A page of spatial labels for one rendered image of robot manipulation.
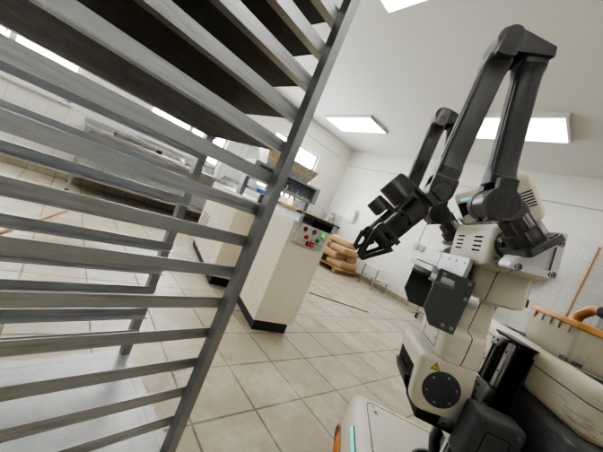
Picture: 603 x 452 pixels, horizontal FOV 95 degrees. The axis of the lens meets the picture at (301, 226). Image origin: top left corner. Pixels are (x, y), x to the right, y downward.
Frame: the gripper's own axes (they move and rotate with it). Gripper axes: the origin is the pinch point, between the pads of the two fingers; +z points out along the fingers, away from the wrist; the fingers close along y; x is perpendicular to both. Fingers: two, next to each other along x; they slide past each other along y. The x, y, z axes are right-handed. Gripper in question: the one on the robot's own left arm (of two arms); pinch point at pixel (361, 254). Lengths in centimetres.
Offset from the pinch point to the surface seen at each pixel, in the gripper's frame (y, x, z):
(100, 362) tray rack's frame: -10, -27, 95
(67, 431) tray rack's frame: 13, -14, 88
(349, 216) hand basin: -624, -29, -25
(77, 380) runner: 26, -19, 59
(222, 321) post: 4.8, -9.8, 39.5
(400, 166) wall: -589, -40, -187
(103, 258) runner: 29, -32, 37
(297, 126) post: 4.9, -35.8, -9.0
